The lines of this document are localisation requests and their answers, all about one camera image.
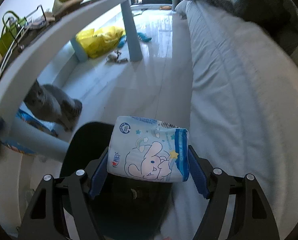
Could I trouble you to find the blue cartoon tissue pack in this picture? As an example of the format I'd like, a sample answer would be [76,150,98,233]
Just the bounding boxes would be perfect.
[107,116,190,183]

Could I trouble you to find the black trash bin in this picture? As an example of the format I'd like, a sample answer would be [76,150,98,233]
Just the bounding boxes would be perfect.
[60,122,172,239]

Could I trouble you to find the light blue side table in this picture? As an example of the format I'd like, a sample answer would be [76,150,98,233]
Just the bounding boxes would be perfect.
[0,0,143,161]

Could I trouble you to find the blue cardboard box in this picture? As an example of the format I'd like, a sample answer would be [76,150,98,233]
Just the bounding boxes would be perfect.
[2,109,66,160]

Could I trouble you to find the bed with grey sheet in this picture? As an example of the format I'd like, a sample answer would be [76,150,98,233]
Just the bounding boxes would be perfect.
[159,0,298,240]

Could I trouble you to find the grey cat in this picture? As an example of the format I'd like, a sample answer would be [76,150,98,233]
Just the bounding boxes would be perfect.
[24,81,82,132]

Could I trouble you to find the small grey toy on floor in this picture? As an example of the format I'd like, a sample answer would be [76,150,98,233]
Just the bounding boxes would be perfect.
[106,50,128,64]

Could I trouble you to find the yellow plastic bag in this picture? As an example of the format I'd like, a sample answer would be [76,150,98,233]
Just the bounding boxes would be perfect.
[76,26,126,59]

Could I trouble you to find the green gift bag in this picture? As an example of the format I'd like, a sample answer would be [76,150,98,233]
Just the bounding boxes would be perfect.
[0,10,27,57]

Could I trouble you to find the blue cat toy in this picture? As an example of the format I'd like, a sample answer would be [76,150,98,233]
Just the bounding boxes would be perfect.
[117,32,152,49]

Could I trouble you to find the green slipper far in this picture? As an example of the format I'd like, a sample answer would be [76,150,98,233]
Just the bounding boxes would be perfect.
[52,0,84,17]

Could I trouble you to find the black wire rack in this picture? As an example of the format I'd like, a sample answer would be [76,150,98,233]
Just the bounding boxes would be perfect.
[0,5,48,72]

